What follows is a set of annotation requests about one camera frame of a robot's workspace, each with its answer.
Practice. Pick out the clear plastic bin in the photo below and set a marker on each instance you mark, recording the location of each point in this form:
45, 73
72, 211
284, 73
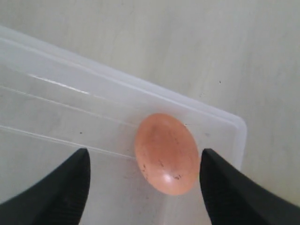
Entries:
53, 102

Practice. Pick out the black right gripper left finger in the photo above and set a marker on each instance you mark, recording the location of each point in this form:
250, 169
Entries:
58, 199

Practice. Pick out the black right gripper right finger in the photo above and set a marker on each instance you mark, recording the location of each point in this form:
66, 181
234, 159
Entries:
231, 198

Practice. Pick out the brown egg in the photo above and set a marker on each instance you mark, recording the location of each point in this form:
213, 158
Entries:
167, 154

